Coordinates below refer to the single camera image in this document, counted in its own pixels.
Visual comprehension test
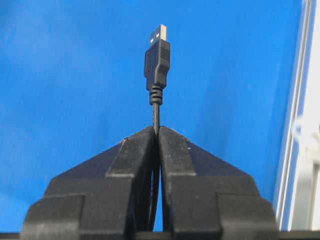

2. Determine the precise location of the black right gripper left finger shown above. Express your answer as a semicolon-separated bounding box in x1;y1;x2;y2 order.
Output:
20;127;155;240

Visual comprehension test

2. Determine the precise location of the blue table cloth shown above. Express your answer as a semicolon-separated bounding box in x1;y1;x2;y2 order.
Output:
0;0;303;232

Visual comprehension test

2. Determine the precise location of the black USB cable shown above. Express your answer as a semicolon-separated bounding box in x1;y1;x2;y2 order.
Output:
143;24;171;232

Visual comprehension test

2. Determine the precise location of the aluminium extrusion frame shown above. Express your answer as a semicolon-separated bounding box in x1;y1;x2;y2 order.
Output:
273;0;320;233

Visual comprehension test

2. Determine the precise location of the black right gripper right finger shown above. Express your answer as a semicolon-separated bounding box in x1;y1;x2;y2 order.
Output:
158;126;278;240

